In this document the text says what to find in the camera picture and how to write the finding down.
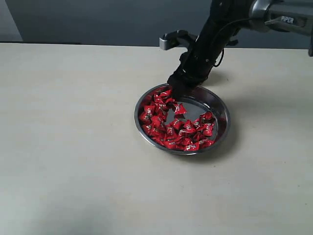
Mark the red candy front bottom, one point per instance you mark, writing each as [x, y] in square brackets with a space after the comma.
[192, 147]

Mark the red candy left edge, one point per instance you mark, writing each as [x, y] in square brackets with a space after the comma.
[147, 114]

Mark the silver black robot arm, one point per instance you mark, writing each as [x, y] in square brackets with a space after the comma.
[262, 16]

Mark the round steel plate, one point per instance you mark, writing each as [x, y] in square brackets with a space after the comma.
[162, 135]

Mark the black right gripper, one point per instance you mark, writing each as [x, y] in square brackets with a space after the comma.
[201, 57]

